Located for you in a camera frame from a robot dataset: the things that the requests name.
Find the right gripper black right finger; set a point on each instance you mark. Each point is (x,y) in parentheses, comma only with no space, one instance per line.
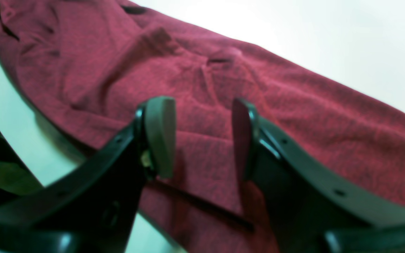
(311,209)

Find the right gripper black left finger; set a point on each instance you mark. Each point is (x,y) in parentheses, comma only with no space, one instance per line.
(93,208)

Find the dark red t-shirt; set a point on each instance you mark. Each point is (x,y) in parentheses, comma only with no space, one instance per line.
(86,64)

